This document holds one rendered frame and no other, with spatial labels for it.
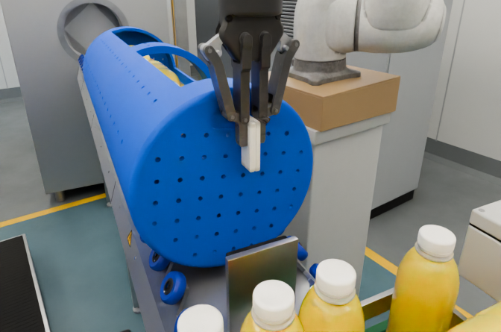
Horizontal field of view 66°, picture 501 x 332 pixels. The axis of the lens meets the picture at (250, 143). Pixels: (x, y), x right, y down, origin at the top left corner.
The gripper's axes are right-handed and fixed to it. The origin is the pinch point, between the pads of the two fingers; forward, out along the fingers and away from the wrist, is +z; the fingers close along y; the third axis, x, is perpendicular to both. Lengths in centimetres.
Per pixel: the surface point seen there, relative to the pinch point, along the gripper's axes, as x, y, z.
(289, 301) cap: -20.6, -6.0, 6.5
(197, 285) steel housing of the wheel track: 2.7, -7.9, 23.3
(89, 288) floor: 121, -28, 116
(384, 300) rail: -15.4, 12.2, 18.7
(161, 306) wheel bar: 1.7, -13.8, 24.0
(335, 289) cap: -20.7, -0.9, 7.1
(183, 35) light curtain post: 139, 32, 2
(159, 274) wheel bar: 6.7, -12.7, 22.6
